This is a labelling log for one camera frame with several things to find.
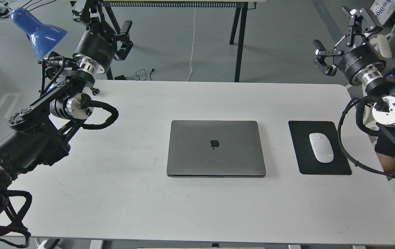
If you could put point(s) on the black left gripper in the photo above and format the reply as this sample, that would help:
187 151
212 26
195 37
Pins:
92 45

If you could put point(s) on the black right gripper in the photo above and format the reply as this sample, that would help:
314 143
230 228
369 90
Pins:
362 24

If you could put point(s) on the grey laptop computer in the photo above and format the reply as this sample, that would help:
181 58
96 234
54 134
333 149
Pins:
215 148

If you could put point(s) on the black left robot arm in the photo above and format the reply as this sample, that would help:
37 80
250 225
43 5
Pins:
42 131

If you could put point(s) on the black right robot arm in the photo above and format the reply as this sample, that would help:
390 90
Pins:
375 111

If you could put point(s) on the white cardboard box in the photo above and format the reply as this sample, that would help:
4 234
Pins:
383 10

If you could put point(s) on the blue desk lamp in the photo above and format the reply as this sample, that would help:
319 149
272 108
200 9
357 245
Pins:
43 37

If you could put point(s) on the black mouse pad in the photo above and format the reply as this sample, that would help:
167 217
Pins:
307 163

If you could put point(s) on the white computer mouse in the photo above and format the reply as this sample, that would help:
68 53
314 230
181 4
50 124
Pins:
321 147

